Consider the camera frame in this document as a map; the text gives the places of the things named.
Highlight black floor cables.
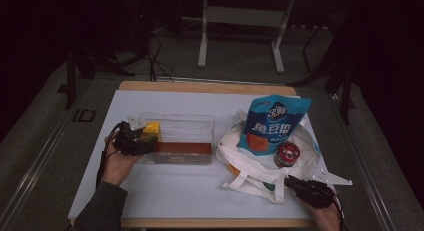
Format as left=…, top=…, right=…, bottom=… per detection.
left=145, top=33, right=175, bottom=83

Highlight brown drink carton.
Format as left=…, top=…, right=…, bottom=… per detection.
left=154, top=142, right=213, bottom=156

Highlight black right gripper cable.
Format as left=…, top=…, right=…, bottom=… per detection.
left=332, top=190, right=349, bottom=231

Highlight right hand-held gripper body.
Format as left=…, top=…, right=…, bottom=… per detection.
left=296, top=170, right=354, bottom=209

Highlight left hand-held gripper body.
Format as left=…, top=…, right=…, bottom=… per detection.
left=113, top=115, right=156, bottom=157

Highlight white printed tote bag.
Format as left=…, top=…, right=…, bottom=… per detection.
left=215, top=109, right=323, bottom=205

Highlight black metal stand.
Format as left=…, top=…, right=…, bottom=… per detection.
left=56, top=45, right=136, bottom=111
left=288, top=22, right=356, bottom=125

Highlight clear plastic tray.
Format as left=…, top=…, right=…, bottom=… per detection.
left=137, top=112, right=215, bottom=166

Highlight red round candy can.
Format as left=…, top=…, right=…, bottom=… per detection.
left=273, top=141, right=301, bottom=169

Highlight blue snack bag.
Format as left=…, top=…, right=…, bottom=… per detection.
left=237, top=94, right=313, bottom=156

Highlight white metal desk frame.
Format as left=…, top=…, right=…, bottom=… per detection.
left=197, top=0, right=296, bottom=74

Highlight person's right hand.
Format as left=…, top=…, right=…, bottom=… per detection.
left=308, top=203, right=341, bottom=231

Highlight person's left hand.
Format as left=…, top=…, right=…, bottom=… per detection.
left=100, top=130, right=143, bottom=187

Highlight metal floor rail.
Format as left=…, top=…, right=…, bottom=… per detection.
left=343, top=122, right=398, bottom=231
left=0, top=102, right=83, bottom=225

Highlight yellow drink carton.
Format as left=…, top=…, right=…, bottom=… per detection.
left=142, top=121, right=163, bottom=144

